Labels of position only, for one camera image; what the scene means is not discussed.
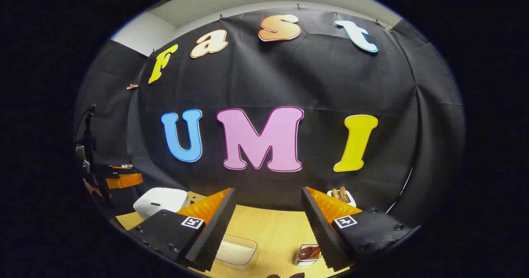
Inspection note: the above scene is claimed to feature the white rice cooker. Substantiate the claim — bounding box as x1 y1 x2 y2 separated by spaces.
133 188 191 221

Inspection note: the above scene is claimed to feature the white rice heap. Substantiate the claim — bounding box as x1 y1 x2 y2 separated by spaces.
217 239 255 266

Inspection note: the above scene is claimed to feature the metal wire chopstick holder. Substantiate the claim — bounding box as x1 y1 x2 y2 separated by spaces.
294 244 322 267

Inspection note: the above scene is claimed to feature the white toaster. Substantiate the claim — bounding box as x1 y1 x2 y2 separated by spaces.
326 189 357 208

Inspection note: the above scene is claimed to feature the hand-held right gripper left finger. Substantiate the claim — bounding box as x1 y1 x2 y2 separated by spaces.
128 188 237 271

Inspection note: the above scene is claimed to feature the dark wooden spoon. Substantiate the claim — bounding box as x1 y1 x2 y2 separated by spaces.
298 246 321 262

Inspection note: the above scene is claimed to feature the black backdrop cloth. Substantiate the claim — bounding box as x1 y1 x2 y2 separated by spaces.
74 7 465 229

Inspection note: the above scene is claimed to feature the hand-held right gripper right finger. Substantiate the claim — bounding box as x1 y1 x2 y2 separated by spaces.
301 187 414 271

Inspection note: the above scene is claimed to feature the white cable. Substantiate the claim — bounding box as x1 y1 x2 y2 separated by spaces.
386 166 414 213

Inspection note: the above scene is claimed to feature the clear glass container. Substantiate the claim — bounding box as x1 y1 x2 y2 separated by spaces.
213 233 259 270

